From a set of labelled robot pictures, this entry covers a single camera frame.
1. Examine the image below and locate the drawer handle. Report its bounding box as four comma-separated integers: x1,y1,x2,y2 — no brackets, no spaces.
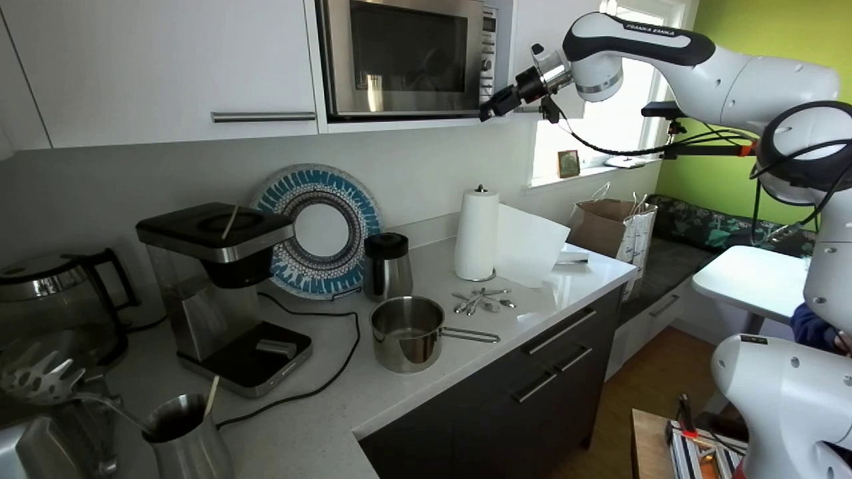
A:
648,294,682,319
511,372,557,404
555,345,594,374
527,309,597,356

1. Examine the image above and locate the microwave door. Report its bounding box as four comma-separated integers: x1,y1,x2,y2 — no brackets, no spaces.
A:
318,0,486,120

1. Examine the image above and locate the paper towel roll on holder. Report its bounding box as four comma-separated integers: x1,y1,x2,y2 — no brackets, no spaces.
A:
453,184,501,283

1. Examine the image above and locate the row of paper bags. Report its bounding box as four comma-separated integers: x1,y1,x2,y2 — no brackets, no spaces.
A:
566,182,659,281

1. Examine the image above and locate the window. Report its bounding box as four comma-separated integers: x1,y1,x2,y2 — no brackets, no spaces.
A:
532,0,688,188

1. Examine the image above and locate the white cabinet door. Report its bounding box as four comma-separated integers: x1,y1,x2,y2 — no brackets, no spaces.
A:
0,0,320,149

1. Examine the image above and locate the white table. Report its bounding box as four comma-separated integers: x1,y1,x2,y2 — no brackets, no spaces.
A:
690,244,811,327

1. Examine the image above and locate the white paper sheet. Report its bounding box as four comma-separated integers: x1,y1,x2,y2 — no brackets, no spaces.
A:
495,203,572,289

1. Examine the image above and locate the bunch of steel measuring spoons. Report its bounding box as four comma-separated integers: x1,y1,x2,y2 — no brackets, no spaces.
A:
452,287,517,315

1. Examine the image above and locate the blue patterned decorative plate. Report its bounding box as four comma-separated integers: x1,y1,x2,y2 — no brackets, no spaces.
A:
249,164,383,301

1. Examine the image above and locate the black cable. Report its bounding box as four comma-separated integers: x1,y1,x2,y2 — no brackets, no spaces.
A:
216,291,362,430

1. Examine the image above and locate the glass kettle with black handle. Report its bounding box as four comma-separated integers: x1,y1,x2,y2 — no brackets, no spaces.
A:
0,247,141,373

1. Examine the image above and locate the black steel coffee maker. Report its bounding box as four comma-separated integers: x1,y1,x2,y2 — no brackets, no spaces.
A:
135,202,314,399

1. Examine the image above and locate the steel pitcher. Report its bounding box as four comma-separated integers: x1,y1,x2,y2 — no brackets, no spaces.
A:
140,393,234,479

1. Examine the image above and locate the dark patterned bench cushion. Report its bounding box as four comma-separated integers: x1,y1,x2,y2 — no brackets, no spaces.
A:
648,194,817,258

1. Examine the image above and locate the grey slotted pasta server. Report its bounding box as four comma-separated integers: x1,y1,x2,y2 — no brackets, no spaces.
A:
0,351,88,407

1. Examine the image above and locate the red black clamp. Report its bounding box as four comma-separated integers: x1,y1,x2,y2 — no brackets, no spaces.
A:
675,393,700,440

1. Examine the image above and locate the wooden table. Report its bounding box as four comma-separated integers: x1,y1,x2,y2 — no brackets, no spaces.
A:
630,408,674,479

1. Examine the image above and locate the person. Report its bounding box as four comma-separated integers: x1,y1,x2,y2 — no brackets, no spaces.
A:
790,302,852,355

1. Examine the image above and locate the steel canister with black lid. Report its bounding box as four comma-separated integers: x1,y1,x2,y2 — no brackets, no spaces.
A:
363,232,414,303

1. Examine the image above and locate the steel toaster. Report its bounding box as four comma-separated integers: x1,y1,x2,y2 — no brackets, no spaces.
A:
0,418,91,479

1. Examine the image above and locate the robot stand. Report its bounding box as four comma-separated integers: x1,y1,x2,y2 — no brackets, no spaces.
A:
665,419,750,479

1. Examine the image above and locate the steel saucepan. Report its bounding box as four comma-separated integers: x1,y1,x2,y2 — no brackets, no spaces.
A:
369,295,502,374

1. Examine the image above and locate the steel cabinet door handle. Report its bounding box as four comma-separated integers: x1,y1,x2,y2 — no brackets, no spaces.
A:
210,111,318,124

